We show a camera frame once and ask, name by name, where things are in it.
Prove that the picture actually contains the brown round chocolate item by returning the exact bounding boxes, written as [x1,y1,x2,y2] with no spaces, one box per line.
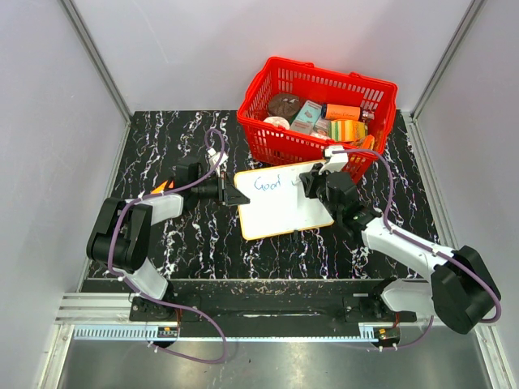
[267,92,302,121]

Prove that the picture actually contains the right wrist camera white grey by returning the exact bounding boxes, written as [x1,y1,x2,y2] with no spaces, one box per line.
[319,145,348,175]

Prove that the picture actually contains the white board yellow frame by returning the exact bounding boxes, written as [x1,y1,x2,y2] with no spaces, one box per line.
[234,161,333,241]

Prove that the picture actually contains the pink white round item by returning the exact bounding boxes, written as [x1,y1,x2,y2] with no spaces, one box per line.
[264,116,290,130]

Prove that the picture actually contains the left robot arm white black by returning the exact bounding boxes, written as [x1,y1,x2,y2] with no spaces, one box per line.
[86,158,250,321]

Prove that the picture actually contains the orange green sponge pack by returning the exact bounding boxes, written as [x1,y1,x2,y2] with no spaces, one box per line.
[152,179,174,194]

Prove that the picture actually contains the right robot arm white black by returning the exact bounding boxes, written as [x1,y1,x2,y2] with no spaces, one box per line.
[299,165,502,334]

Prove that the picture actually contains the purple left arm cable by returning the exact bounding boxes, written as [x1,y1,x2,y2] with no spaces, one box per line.
[107,128,226,305]

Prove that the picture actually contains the teal white small box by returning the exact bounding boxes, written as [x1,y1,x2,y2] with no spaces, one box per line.
[290,100,322,135]

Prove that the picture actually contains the red plastic shopping basket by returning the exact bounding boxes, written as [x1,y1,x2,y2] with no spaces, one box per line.
[237,57,398,165]

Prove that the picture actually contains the striped sponge pack in basket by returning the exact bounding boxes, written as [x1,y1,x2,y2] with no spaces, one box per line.
[330,119,367,142]

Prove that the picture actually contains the wrist camera white grey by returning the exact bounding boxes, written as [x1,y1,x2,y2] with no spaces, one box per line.
[319,145,348,175]
[207,147,228,176]

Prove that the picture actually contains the orange bottle blue cap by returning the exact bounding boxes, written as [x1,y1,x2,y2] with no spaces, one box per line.
[321,104,362,121]

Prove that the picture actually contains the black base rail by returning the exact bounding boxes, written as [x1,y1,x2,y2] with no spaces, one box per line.
[130,280,417,339]

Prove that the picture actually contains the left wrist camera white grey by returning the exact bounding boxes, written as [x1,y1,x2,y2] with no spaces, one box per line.
[207,147,228,176]

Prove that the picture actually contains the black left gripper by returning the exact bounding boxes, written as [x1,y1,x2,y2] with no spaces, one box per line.
[192,172,250,207]

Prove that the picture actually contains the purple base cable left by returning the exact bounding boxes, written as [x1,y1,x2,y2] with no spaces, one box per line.
[148,301,229,365]

